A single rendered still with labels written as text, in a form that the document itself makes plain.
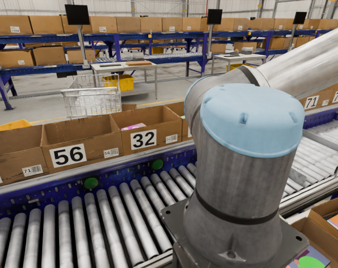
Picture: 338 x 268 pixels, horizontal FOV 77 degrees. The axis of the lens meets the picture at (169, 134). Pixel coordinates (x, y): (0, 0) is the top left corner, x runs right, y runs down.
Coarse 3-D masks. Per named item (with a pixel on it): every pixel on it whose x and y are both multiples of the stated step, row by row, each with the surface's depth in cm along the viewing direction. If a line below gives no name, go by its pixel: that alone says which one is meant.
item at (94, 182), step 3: (87, 180) 113; (90, 180) 113; (93, 180) 114; (96, 180) 115; (84, 183) 113; (87, 183) 113; (90, 183) 114; (93, 183) 115; (96, 183) 116; (84, 186) 114; (87, 186) 114; (90, 186) 115; (93, 186) 115
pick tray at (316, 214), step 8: (336, 200) 100; (312, 208) 94; (320, 208) 98; (328, 208) 101; (336, 208) 104; (312, 216) 94; (320, 216) 90; (320, 224) 91; (328, 224) 87; (336, 232) 85
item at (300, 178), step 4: (292, 168) 127; (292, 172) 128; (296, 172) 126; (300, 172) 123; (292, 176) 128; (296, 176) 126; (300, 176) 124; (304, 176) 121; (296, 180) 127; (300, 180) 124; (304, 180) 122; (300, 184) 125
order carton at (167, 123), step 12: (144, 108) 150; (156, 108) 154; (168, 108) 148; (120, 120) 146; (132, 120) 150; (144, 120) 154; (156, 120) 158; (168, 120) 151; (180, 120) 132; (132, 132) 121; (156, 132) 128; (168, 132) 132; (180, 132) 136; (156, 144) 132; (168, 144) 136
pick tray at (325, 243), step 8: (296, 224) 89; (304, 224) 92; (312, 224) 88; (304, 232) 93; (312, 232) 89; (320, 232) 86; (328, 232) 83; (312, 240) 90; (320, 240) 87; (328, 240) 84; (336, 240) 81; (320, 248) 87; (328, 248) 84; (336, 248) 81; (328, 256) 84; (336, 256) 82; (336, 264) 81
